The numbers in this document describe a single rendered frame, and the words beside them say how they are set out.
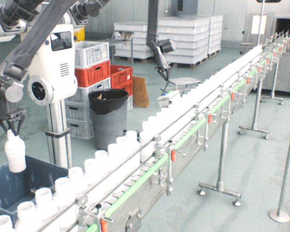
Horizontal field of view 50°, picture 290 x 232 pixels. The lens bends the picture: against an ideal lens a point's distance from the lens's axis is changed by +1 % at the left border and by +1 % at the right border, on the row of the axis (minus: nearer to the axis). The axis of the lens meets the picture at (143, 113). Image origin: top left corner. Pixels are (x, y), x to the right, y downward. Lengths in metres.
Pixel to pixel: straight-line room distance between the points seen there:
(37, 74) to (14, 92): 0.52
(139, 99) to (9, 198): 3.59
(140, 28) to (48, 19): 7.38
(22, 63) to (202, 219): 1.90
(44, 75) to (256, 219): 1.93
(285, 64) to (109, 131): 3.47
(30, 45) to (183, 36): 6.84
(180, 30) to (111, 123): 4.87
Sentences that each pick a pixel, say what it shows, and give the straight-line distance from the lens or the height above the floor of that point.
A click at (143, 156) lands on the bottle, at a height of 1.03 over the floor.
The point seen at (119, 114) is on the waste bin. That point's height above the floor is 0.45.
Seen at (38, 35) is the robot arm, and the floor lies 1.51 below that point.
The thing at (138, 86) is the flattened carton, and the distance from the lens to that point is 4.79.
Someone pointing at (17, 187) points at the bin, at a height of 0.80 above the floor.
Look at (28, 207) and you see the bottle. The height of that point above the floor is 1.15.
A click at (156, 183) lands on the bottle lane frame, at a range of 1.29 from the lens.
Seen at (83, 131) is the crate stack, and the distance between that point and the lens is 3.84.
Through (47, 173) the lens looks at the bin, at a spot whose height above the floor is 0.89.
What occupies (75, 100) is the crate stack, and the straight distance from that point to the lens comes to 3.75.
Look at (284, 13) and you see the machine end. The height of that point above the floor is 1.40.
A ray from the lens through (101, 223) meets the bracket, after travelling 0.88.
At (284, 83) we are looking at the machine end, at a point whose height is 0.26.
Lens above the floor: 1.62
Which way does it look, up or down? 20 degrees down
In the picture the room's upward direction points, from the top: straight up
